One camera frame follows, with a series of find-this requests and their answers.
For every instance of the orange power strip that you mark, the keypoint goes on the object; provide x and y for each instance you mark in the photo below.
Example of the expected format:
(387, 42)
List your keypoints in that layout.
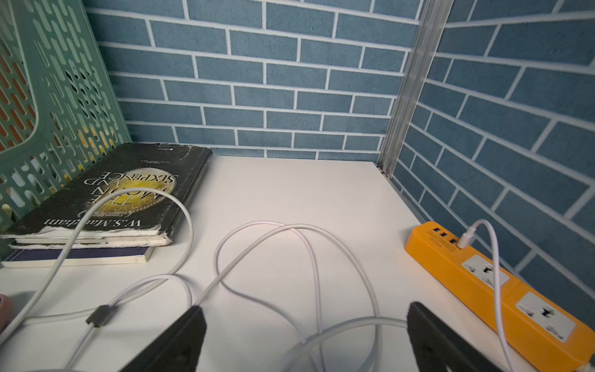
(543, 333)

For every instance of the aluminium corner post right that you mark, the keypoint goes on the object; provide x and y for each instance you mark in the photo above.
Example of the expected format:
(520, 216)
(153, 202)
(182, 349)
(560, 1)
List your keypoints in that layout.
(432, 22)

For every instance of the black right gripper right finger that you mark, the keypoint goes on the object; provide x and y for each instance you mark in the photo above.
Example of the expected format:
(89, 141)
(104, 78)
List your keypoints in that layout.
(439, 348)

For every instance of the pink case phone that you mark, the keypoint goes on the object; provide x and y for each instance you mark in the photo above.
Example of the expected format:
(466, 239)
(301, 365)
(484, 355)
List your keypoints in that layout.
(6, 309)

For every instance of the blue book underneath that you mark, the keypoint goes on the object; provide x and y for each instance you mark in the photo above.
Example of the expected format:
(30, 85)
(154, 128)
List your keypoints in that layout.
(78, 257)

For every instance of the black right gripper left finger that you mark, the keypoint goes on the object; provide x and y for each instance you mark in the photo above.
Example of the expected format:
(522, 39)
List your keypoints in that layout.
(178, 348)

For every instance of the green plastic file organizer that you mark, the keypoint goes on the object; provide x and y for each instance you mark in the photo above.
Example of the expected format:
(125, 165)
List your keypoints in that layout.
(59, 113)

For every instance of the black paperback book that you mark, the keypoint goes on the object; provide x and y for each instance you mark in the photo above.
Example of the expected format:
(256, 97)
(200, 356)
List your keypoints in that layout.
(132, 189)

